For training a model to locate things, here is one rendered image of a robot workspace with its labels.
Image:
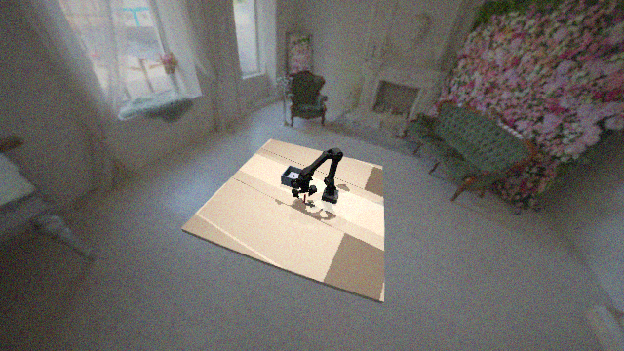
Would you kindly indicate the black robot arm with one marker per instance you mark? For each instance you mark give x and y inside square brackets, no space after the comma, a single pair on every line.
[335,156]

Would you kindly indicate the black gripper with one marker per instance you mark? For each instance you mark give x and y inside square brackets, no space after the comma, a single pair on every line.
[312,189]

